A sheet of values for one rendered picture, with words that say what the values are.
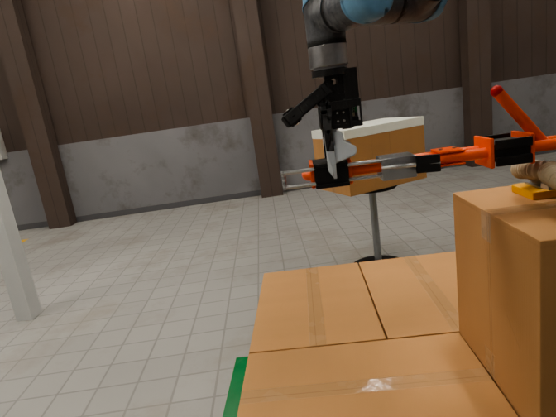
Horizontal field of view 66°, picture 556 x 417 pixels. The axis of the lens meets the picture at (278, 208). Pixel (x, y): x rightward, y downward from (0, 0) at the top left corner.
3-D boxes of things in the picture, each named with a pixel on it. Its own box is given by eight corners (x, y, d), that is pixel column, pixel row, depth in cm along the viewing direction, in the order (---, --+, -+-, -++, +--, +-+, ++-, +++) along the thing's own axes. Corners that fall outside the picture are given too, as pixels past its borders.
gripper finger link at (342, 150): (361, 172, 82) (354, 125, 83) (329, 175, 82) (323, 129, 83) (359, 175, 85) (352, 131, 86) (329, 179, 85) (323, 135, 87)
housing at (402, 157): (409, 171, 92) (408, 150, 91) (418, 177, 86) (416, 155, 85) (376, 175, 93) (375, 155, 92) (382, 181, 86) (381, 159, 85)
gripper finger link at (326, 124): (334, 148, 81) (328, 104, 83) (326, 149, 81) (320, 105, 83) (333, 155, 86) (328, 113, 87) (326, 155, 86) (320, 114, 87)
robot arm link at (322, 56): (308, 46, 80) (307, 51, 88) (310, 72, 81) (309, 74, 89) (348, 40, 80) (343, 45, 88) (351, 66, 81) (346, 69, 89)
